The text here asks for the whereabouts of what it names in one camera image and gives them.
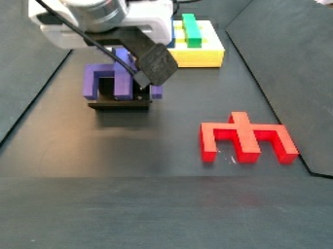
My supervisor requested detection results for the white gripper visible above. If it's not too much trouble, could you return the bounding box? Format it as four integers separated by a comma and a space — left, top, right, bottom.
27, 0, 173, 50

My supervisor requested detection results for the purple interlocking block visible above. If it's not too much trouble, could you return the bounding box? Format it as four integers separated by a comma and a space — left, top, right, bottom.
82, 47, 165, 101

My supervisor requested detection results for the yellow slotted board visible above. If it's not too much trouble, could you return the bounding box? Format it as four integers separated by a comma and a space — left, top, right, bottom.
169, 20, 225, 68

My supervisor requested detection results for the black L-shaped fixture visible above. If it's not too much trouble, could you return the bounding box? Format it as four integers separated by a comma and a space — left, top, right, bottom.
89, 77, 152, 111

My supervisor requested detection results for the blue bar block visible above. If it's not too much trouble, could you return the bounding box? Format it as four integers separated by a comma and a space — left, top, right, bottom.
166, 19, 176, 49

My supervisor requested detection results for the green bar block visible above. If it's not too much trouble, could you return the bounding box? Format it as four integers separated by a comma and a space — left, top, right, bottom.
182, 14, 203, 48

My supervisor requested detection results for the red interlocking block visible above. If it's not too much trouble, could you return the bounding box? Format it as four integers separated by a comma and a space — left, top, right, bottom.
200, 112, 300, 164

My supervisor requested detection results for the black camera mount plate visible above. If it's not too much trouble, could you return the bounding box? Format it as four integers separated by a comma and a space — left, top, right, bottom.
83, 26, 178, 89

